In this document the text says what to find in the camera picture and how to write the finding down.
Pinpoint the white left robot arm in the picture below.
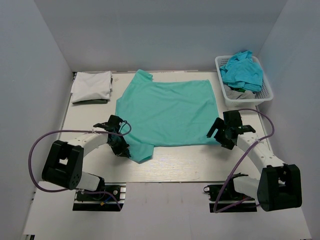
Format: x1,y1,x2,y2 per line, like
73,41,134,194
41,115,132,200

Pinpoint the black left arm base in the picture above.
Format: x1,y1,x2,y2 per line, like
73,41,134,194
72,183,126,212

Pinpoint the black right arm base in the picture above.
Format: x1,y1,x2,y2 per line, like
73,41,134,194
203,173,258,213

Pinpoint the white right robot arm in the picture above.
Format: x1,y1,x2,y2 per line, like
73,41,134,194
206,110,303,213

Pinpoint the grey t-shirt in basket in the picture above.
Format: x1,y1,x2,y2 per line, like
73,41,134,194
224,85,256,100

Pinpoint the white plastic laundry basket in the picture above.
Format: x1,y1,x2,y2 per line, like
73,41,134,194
214,55,274,108

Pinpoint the blue t-shirt in basket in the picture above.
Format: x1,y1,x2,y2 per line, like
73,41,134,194
219,50,263,93

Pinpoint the folded white t-shirt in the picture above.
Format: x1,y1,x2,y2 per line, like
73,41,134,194
70,70,113,103

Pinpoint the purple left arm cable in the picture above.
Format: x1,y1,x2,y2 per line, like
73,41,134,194
28,120,133,210

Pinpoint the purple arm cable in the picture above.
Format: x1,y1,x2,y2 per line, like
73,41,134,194
28,120,133,210
212,108,276,214

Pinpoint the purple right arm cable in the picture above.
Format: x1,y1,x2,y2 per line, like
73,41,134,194
212,108,276,214

